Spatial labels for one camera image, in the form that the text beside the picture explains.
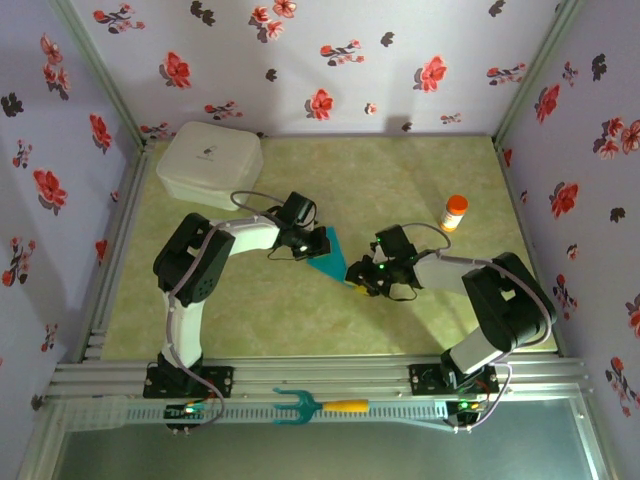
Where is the teal cloth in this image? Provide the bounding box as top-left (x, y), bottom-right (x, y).
top-left (305, 225), bottom-right (354, 287)

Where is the white square lidded container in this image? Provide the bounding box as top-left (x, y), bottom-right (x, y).
top-left (155, 121), bottom-right (265, 212)

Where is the orange-capped small bottle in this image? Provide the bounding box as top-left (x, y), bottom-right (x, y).
top-left (438, 194), bottom-right (470, 234)

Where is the grey left arm cable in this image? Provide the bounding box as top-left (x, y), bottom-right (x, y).
top-left (167, 190), bottom-right (291, 432)

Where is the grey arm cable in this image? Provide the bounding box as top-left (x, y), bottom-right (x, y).
top-left (167, 190), bottom-right (291, 432)
top-left (402, 223), bottom-right (557, 434)

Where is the long aluminium frame rail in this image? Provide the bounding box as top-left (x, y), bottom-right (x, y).
top-left (47, 355), bottom-right (594, 399)

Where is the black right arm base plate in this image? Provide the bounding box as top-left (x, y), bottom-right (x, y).
top-left (408, 362), bottom-right (499, 397)

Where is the teal garden fork yellow handle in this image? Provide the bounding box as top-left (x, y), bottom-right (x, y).
top-left (272, 387), bottom-right (370, 427)

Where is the aluminium side rail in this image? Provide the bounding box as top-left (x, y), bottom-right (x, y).
top-left (74, 142), bottom-right (151, 361)
top-left (493, 139), bottom-right (571, 357)

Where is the grey right arm cable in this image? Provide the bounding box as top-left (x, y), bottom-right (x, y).
top-left (402, 223), bottom-right (557, 434)

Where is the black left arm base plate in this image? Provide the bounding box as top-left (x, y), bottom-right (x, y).
top-left (143, 363), bottom-right (236, 400)

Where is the grey slotted cable duct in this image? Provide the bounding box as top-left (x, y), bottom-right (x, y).
top-left (64, 394), bottom-right (451, 432)

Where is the aluminium corner post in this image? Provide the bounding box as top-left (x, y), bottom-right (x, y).
top-left (492, 0), bottom-right (577, 145)
top-left (49, 0), bottom-right (151, 147)

